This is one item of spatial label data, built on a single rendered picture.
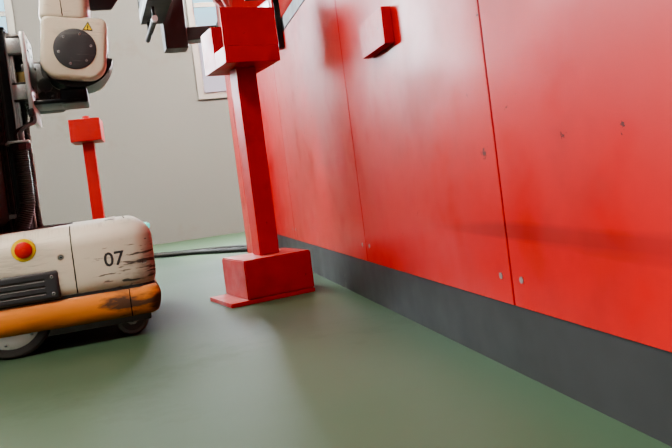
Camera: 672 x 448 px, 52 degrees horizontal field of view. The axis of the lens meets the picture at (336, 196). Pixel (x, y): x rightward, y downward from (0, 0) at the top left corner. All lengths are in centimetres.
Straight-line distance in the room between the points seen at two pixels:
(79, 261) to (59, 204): 359
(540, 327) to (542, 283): 7
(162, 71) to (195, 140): 56
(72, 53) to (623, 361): 152
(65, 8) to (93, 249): 64
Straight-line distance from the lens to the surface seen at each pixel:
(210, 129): 533
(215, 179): 530
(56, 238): 170
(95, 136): 392
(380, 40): 135
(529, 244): 95
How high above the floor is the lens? 31
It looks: 1 degrees down
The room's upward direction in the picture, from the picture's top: 7 degrees counter-clockwise
